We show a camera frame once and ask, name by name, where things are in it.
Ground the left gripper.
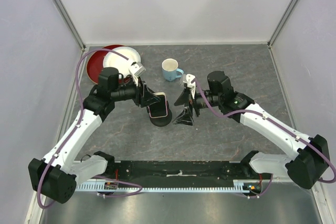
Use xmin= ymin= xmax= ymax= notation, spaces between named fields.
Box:
xmin=111 ymin=74 xmax=160 ymax=108

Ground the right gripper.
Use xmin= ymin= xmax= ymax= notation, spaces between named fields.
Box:
xmin=173 ymin=87 xmax=222 ymax=126

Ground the smartphone with beige case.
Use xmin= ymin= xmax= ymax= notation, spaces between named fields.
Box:
xmin=149 ymin=92 xmax=168 ymax=118

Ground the black phone stand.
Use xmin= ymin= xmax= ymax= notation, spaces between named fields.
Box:
xmin=150 ymin=109 xmax=172 ymax=127

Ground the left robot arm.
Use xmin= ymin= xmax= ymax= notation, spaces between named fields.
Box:
xmin=28 ymin=63 xmax=160 ymax=209

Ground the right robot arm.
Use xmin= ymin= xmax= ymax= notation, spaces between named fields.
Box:
xmin=173 ymin=71 xmax=335 ymax=189

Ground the light blue mug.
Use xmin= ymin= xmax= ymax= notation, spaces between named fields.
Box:
xmin=162 ymin=58 xmax=184 ymax=82

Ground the white paper plate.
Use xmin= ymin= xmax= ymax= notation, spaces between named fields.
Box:
xmin=103 ymin=46 xmax=141 ymax=76

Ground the red round plate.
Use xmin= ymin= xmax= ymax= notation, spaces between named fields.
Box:
xmin=86 ymin=45 xmax=131 ymax=84

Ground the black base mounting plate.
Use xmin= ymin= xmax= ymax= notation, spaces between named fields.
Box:
xmin=107 ymin=161 xmax=255 ymax=188

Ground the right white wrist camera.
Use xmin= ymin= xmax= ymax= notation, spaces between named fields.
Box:
xmin=182 ymin=74 xmax=196 ymax=99

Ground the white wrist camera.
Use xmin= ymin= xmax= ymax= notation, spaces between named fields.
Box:
xmin=182 ymin=74 xmax=196 ymax=99
xmin=129 ymin=62 xmax=146 ymax=87

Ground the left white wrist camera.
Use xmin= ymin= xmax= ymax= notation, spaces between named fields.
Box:
xmin=129 ymin=62 xmax=146 ymax=87

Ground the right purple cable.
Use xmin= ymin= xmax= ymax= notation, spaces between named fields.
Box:
xmin=193 ymin=78 xmax=336 ymax=184

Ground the purple cable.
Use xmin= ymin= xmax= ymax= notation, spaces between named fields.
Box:
xmin=193 ymin=78 xmax=336 ymax=184
xmin=36 ymin=48 xmax=144 ymax=210

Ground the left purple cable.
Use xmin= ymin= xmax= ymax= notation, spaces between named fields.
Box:
xmin=36 ymin=48 xmax=144 ymax=210

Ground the white slotted cable duct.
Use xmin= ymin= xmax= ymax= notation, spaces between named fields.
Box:
xmin=76 ymin=179 xmax=261 ymax=194

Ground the left aluminium frame post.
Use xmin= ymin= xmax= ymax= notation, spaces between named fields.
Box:
xmin=52 ymin=0 xmax=86 ymax=50

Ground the aluminium frame post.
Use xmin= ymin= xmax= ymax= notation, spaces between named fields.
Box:
xmin=52 ymin=0 xmax=86 ymax=50
xmin=267 ymin=0 xmax=300 ymax=49

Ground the right aluminium frame post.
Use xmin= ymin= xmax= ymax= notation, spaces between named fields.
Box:
xmin=267 ymin=0 xmax=300 ymax=49

